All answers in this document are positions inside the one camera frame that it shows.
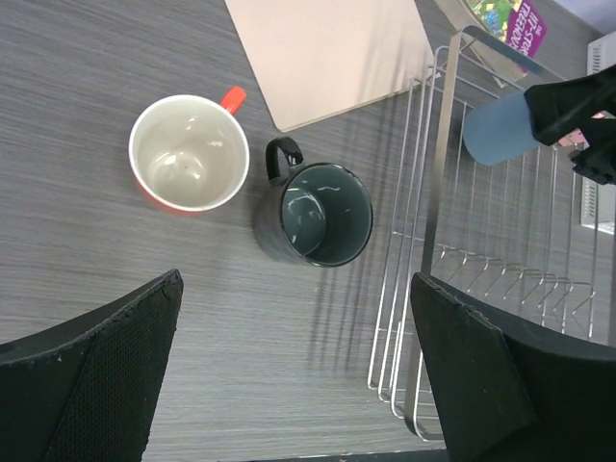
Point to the purple treehouse book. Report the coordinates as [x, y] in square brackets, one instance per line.
[515, 23]

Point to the metal wire dish rack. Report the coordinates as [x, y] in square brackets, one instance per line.
[528, 235]

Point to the beige cardboard notebook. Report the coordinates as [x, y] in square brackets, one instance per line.
[316, 59]

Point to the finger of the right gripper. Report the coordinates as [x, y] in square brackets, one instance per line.
[557, 109]

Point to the blue cup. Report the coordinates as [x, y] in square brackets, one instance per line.
[499, 131]

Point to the grey mug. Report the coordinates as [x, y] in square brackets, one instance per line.
[319, 214]

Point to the orange cup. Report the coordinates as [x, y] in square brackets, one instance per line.
[189, 154]

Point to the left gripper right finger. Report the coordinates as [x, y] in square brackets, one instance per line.
[508, 389]

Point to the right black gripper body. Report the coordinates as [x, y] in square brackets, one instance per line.
[597, 161]

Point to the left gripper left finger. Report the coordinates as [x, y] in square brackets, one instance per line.
[87, 389]

